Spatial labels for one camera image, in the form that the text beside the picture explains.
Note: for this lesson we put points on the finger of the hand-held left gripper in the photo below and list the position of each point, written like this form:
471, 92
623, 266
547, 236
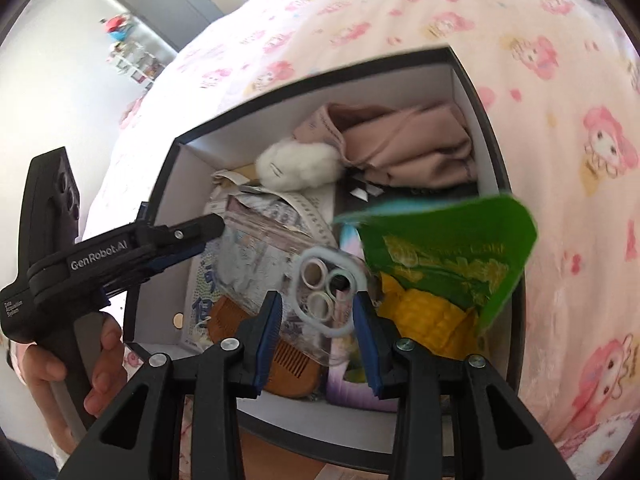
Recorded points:
165, 266
190, 232

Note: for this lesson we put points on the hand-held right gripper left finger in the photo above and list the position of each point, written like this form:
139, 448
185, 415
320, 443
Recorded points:
267, 345

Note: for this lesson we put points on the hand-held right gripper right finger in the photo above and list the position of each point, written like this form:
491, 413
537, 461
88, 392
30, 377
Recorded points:
365, 345

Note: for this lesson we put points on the clear printed phone case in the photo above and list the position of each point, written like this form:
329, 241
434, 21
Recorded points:
265, 255

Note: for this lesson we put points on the black cardboard box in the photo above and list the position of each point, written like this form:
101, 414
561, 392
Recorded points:
225, 145

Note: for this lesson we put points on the green corn snack packet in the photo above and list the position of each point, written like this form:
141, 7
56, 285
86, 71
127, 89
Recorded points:
450, 260

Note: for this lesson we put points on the person's left hand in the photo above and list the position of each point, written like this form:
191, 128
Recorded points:
110, 360

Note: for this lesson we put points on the wooden comb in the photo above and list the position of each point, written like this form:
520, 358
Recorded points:
295, 365

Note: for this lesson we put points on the printed dotted art sheet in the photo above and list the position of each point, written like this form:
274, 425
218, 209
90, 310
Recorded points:
200, 290

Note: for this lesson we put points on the white plush toy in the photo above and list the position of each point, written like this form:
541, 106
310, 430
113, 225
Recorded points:
295, 165

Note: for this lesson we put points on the white shelf with toys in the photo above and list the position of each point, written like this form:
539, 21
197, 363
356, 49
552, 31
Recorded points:
132, 55

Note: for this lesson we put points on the pink cloth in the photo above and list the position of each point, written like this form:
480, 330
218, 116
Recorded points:
410, 155

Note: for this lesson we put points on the grey wardrobe door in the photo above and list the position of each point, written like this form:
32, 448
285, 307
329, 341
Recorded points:
175, 0

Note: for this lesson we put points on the pink fleece pajamas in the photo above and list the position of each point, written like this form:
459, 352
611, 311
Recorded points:
600, 445

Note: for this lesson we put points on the pink printed bedsheet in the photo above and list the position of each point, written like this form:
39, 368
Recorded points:
550, 135

